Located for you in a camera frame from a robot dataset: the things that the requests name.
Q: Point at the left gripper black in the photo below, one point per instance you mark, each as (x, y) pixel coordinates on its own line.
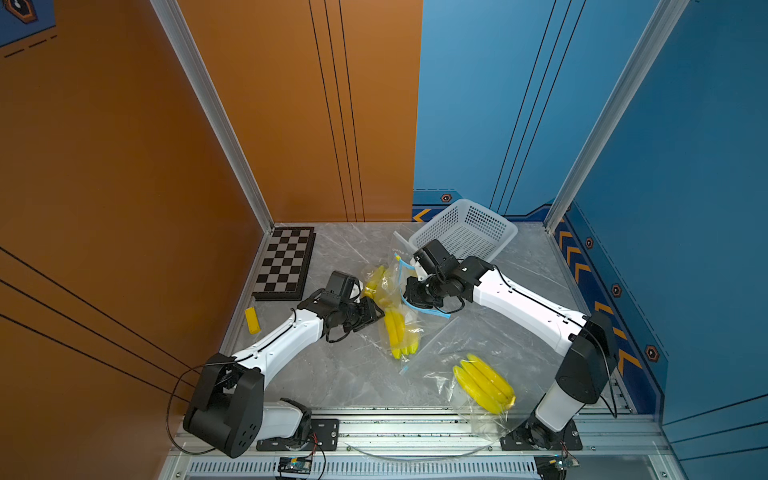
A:
(370, 305)

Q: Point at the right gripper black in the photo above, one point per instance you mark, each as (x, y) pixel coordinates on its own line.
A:
(412, 297)

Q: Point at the yellow banana bunch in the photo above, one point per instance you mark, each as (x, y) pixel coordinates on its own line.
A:
(484, 385)
(376, 283)
(403, 332)

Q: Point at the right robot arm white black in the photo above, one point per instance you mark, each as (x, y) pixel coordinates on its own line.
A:
(586, 342)

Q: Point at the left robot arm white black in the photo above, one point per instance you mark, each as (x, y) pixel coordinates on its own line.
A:
(228, 409)

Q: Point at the near zip-top bag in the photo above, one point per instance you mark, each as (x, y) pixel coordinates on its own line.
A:
(432, 368)

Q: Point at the white perforated plastic basket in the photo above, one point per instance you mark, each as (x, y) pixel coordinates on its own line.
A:
(466, 228)

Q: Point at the black brown checkerboard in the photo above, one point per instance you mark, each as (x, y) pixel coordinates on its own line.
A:
(283, 270)

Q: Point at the small yellow block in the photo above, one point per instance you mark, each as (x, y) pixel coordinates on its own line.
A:
(252, 321)

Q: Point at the left green circuit board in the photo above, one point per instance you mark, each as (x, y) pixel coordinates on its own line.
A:
(295, 467)

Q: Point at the green circuit board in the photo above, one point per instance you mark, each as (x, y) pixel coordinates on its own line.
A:
(295, 467)
(563, 464)

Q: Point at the right green circuit board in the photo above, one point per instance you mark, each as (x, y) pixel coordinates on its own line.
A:
(563, 464)

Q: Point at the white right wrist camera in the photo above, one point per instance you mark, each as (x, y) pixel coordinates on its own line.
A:
(417, 270)

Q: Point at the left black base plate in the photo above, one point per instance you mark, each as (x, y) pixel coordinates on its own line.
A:
(323, 434)

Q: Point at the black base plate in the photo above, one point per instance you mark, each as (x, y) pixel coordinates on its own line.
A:
(532, 435)
(323, 434)

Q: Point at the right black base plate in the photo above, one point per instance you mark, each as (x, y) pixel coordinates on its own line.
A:
(532, 435)

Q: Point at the left aluminium corner post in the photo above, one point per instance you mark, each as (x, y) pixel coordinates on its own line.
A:
(177, 31)

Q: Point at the aluminium corner post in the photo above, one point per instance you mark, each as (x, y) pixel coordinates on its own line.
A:
(652, 40)
(177, 31)

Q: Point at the right aluminium corner post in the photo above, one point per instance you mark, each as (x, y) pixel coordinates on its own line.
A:
(652, 40)

